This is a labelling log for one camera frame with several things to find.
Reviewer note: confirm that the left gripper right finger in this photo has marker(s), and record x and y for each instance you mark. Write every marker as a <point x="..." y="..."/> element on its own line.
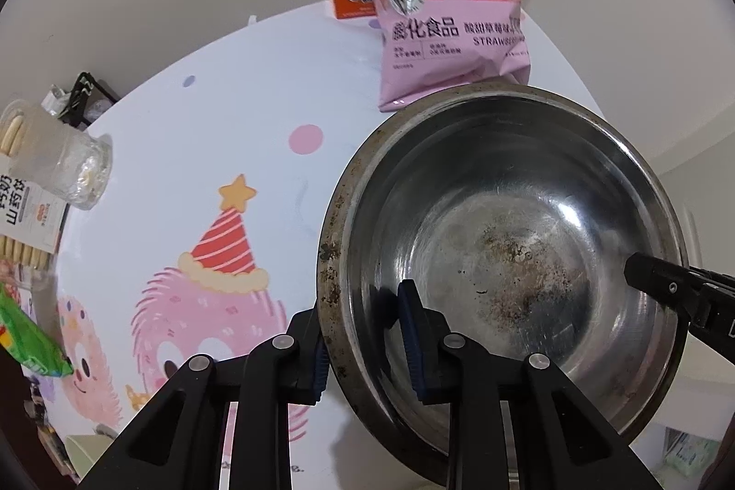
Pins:
<point x="513" y="423"/>

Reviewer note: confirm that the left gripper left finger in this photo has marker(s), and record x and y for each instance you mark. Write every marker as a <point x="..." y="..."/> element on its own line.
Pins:
<point x="176" y="441"/>

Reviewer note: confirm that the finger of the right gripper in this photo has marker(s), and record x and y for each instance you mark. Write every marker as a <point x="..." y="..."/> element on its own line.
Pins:
<point x="703" y="299"/>

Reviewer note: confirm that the large steel bowl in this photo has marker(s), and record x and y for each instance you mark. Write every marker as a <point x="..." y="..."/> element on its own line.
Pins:
<point x="513" y="210"/>

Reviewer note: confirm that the green chips bag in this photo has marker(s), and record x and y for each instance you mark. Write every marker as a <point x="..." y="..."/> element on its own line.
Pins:
<point x="27" y="343"/>

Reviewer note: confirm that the biscuit package white label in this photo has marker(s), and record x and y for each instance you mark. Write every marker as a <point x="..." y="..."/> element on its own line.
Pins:
<point x="31" y="218"/>

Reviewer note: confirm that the clear glass jar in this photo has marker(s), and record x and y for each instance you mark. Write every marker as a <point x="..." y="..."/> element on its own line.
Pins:
<point x="66" y="162"/>

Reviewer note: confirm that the pink strawberry snack bag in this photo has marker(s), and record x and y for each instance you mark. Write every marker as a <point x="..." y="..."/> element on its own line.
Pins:
<point x="430" y="45"/>

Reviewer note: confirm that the black wire rack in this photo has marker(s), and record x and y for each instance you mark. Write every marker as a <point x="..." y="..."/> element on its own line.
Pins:
<point x="88" y="100"/>

